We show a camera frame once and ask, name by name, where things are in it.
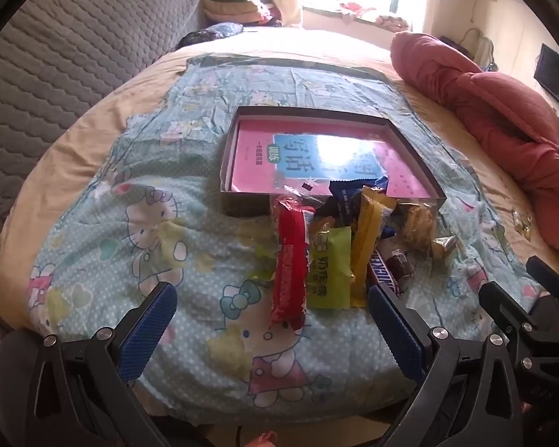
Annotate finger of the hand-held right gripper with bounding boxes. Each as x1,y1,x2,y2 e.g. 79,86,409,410
525,255,559,301
478,280,539,338

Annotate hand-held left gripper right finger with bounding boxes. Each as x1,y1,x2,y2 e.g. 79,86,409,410
367,284,527,447

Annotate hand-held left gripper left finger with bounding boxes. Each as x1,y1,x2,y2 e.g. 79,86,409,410
28,282,180,447

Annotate dark brown cake packet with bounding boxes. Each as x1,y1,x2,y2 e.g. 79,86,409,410
384,249,413,285

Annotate small square cake packet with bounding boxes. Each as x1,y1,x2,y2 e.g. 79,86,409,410
431,233,469,259

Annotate green snack packet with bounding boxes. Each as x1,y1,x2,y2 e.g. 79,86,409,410
305,226,355,310

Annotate yellow snack packet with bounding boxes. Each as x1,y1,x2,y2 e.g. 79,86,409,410
349,186,397,308

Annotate clear fried snack packet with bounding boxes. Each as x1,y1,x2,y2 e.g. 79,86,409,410
398,200,436,259

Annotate long red snack packet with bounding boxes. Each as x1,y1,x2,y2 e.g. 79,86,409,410
270,196,315,324

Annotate blue cookie packet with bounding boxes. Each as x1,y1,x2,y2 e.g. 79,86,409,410
328,177,397,238

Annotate pink-bottomed cardboard box tray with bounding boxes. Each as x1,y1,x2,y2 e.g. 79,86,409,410
219,106,445,217

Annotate gold candy wrappers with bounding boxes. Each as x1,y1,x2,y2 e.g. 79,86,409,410
512,209,534,239

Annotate brown chocolate bar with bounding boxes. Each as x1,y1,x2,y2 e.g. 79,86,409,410
366,249,401,296

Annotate cartoon cat printed blanket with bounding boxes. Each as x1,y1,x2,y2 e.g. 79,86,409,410
28,53,541,424

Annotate pink quilt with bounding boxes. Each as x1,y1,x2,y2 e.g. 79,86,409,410
390,32,559,261

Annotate beige bed sheet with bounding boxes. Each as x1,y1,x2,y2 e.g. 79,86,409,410
0,25,559,331

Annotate black television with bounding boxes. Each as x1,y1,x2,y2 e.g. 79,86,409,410
533,43,559,119

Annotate pink and blue book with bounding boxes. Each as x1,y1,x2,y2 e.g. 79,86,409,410
228,118,432,199

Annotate grey quilted headboard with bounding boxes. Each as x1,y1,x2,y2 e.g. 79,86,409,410
0,0,206,308

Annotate dark patterned cloth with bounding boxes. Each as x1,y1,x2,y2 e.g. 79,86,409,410
186,22,243,47

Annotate peach folded blanket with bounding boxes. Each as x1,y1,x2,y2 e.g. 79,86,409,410
201,0,273,25

